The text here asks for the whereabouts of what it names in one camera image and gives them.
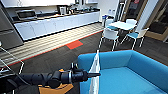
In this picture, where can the white t-shirt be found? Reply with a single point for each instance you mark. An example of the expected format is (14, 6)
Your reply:
(94, 83)

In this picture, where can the blue sofa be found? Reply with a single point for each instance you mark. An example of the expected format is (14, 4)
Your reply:
(140, 76)

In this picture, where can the white chair blue seat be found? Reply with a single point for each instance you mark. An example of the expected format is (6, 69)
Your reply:
(109, 22)

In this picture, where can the white chair teal seat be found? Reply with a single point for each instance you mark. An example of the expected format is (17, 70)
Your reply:
(133, 35)

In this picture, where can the white square table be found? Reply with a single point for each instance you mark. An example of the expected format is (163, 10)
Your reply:
(120, 25)

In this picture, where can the white kitchen counter cabinets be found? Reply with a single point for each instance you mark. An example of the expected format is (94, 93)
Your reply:
(50, 26)

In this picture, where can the dark blue bin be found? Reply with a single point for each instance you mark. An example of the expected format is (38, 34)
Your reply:
(105, 16)

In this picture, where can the black coffee machine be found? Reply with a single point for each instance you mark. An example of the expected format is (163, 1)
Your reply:
(62, 10)

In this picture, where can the silver black microwave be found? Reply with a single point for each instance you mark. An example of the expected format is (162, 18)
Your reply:
(26, 14)

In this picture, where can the grey refrigerator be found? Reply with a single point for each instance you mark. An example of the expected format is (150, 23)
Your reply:
(8, 33)

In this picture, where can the white upper kitchen cabinets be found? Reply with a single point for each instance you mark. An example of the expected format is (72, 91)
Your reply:
(33, 2)

